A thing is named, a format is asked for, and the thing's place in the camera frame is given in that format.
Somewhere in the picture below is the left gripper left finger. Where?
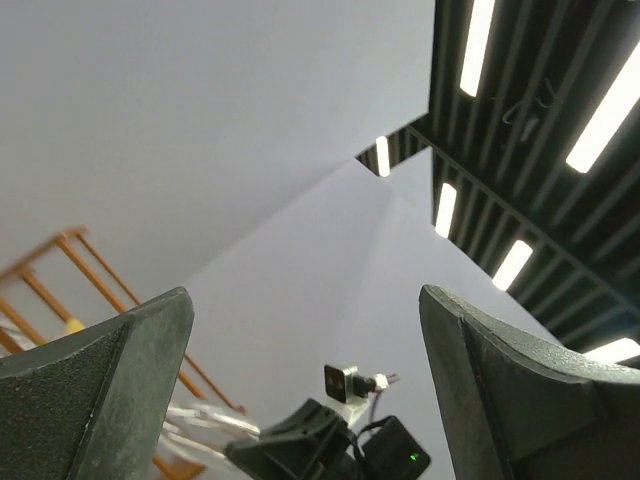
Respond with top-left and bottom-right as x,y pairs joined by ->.
1,287 -> 194,479

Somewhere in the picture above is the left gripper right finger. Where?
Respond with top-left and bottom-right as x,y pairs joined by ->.
419,285 -> 639,479

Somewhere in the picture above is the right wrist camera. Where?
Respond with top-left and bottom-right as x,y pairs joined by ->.
323,364 -> 400,427

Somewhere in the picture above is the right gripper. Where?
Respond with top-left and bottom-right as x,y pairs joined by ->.
224,398 -> 364,480

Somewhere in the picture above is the clear wine glass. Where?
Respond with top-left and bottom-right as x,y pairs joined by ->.
159,401 -> 261,463

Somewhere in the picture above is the ceiling light strip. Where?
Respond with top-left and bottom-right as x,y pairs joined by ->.
460,0 -> 495,97
566,44 -> 640,174
492,240 -> 533,291
435,183 -> 457,238
375,136 -> 391,177
584,337 -> 640,364

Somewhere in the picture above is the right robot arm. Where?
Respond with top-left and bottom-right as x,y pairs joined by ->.
224,398 -> 431,480

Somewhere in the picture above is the yellow book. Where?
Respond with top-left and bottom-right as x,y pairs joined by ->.
65,318 -> 85,335

